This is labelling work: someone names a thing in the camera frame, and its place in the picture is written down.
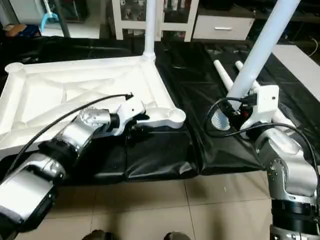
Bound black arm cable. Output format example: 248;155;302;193
203;97;320;177
0;92;135;177

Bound white drawer unit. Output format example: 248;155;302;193
192;14;254;42

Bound grey metal pole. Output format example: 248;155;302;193
52;0;71;39

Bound light blue plastic item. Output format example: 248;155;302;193
39;0;60;32

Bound white glass door cabinet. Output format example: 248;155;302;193
110;0;200;43

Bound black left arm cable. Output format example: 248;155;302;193
0;92;135;177

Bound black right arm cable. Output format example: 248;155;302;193
203;97;320;177

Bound white plastic table leg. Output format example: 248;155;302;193
234;60;297;130
209;0;301;132
142;0;162;62
213;58;236;92

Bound white flat panel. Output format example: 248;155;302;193
272;43;320;97

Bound black work mat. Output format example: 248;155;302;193
0;34;320;185

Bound white plastic table top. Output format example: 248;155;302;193
0;54;187;152

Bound blue flat box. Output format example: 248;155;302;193
2;23;41;39

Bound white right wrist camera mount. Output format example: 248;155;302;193
239;84;280;139

